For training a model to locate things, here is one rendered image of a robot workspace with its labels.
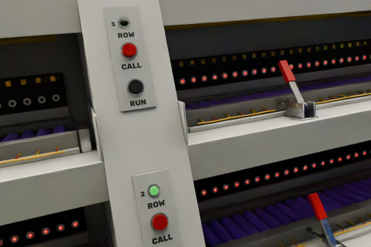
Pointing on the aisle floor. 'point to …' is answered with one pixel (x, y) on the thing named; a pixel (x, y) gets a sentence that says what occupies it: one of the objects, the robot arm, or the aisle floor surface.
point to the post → (171, 159)
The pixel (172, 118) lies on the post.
